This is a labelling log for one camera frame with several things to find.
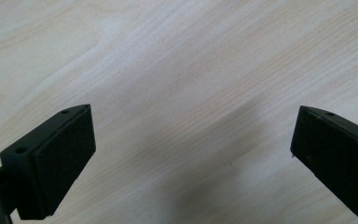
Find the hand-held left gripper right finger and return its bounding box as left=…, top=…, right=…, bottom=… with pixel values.
left=290, top=105, right=358, bottom=222

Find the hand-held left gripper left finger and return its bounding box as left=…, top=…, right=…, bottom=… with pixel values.
left=0, top=104, right=97, bottom=221

